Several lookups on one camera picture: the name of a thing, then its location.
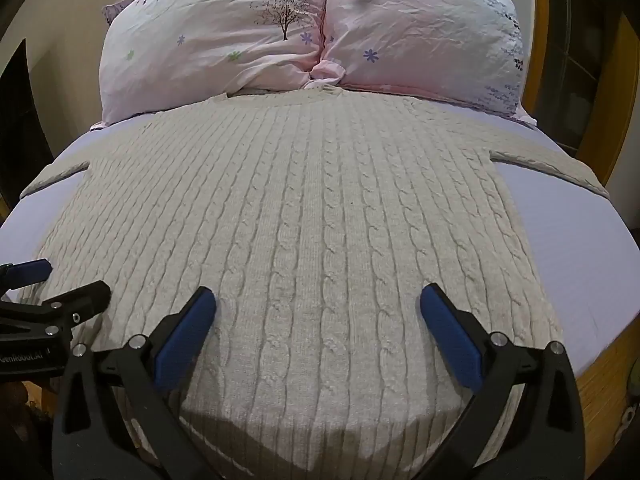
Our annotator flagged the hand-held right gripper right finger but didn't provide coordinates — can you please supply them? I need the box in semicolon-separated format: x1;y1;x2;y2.
406;283;586;480

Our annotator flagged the pink flower-print pillow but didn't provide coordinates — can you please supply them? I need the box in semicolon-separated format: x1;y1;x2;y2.
310;0;526;120

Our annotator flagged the wooden bed frame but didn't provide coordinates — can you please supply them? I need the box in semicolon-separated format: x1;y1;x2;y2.
520;0;640;480

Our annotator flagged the lavender bed sheet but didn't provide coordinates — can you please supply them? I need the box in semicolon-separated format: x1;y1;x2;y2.
0;91;640;376

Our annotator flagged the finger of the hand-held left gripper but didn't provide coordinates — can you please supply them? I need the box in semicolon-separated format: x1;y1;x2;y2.
0;259;54;292
30;280;112;347

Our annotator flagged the pink tree-print pillow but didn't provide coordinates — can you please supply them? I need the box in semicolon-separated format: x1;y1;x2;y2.
98;0;331;126

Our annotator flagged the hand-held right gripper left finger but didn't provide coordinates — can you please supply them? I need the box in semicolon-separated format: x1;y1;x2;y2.
54;286;222;480

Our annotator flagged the cream cable-knit sweater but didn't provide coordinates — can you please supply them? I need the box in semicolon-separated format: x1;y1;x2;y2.
19;85;612;480

